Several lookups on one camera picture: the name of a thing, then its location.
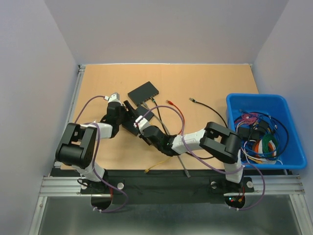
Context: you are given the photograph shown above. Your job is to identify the red ethernet cable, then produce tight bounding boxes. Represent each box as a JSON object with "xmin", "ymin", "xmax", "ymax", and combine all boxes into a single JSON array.
[{"xmin": 166, "ymin": 99, "xmax": 186, "ymax": 135}]

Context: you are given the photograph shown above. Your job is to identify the black network switch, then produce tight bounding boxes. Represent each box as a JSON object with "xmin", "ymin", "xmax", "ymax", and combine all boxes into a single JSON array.
[{"xmin": 128, "ymin": 81, "xmax": 159, "ymax": 106}]

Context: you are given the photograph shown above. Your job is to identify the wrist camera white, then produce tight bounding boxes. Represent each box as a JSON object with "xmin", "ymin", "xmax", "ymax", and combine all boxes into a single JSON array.
[
  {"xmin": 108, "ymin": 92, "xmax": 121, "ymax": 104},
  {"xmin": 134, "ymin": 116, "xmax": 151, "ymax": 135}
]

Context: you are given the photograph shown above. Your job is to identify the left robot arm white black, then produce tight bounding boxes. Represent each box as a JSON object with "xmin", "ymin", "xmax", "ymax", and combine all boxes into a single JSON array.
[{"xmin": 55, "ymin": 101, "xmax": 139, "ymax": 193}]

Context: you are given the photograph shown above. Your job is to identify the black box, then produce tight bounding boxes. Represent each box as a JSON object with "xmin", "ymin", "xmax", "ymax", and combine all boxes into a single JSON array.
[{"xmin": 121, "ymin": 104, "xmax": 156, "ymax": 137}]

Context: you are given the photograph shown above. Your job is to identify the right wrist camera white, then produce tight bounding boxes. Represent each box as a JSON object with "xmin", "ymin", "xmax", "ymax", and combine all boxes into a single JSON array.
[{"xmin": 134, "ymin": 116, "xmax": 151, "ymax": 135}]

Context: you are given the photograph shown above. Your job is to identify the aluminium frame rail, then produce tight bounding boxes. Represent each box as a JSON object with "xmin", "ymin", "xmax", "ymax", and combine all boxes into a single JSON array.
[{"xmin": 28, "ymin": 65, "xmax": 86, "ymax": 235}]

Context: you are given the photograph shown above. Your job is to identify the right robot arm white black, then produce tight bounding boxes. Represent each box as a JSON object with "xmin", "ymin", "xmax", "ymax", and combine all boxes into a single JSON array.
[{"xmin": 134, "ymin": 119, "xmax": 243, "ymax": 191}]

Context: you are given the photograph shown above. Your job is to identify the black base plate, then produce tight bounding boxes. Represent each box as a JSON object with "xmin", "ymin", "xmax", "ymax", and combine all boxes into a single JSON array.
[{"xmin": 80, "ymin": 170, "xmax": 254, "ymax": 208}]

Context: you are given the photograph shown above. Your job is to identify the black ethernet cable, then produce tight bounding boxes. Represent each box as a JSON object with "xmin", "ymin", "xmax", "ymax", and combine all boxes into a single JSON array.
[{"xmin": 151, "ymin": 97, "xmax": 228, "ymax": 160}]

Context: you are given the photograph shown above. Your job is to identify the tangled cables in bin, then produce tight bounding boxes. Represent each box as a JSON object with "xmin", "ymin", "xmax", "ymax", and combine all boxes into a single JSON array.
[{"xmin": 233, "ymin": 109, "xmax": 291, "ymax": 166}]

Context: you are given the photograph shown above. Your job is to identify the grey ethernet cable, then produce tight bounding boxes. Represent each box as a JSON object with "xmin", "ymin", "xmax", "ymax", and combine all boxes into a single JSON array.
[{"xmin": 144, "ymin": 102, "xmax": 192, "ymax": 178}]

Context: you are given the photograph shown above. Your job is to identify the yellow ethernet cable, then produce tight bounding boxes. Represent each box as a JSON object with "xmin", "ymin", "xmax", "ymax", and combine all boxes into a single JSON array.
[{"xmin": 144, "ymin": 158, "xmax": 172, "ymax": 174}]

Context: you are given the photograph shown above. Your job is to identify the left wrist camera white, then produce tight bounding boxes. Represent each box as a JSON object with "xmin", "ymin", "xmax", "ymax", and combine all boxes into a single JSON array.
[{"xmin": 108, "ymin": 92, "xmax": 121, "ymax": 104}]

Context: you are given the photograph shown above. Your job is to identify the blue plastic bin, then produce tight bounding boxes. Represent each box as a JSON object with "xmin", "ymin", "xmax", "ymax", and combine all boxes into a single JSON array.
[{"xmin": 226, "ymin": 94, "xmax": 307, "ymax": 170}]

